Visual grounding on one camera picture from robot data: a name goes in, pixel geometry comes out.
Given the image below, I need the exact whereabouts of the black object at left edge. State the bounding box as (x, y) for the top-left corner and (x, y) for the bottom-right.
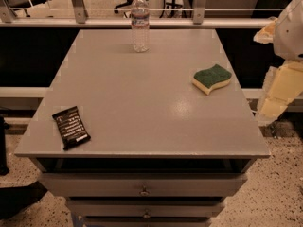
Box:
(0, 116), (9, 176)

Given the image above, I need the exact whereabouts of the grey drawer cabinet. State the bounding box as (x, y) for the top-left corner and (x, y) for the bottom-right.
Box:
(13, 28), (272, 227)

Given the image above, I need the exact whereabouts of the drawer metal knob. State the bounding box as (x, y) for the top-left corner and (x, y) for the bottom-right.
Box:
(139, 186), (150, 197)
(142, 210), (151, 219)

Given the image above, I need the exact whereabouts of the top drawer metal knob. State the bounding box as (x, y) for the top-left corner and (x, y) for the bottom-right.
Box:
(139, 186), (150, 197)

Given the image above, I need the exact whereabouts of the metal railing frame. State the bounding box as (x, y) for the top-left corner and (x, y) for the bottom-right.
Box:
(0, 0), (283, 28)

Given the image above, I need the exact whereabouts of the black snack bar wrapper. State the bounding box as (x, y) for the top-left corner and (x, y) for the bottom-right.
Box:
(52, 106), (91, 150)

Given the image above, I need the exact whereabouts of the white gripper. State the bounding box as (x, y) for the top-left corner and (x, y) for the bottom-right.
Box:
(253, 0), (303, 121)

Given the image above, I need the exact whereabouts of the green yellow sponge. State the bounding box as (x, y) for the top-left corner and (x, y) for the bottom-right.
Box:
(192, 64), (232, 96)

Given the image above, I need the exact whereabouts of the clear plastic water bottle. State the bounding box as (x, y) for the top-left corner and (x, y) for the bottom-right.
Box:
(131, 0), (150, 52)

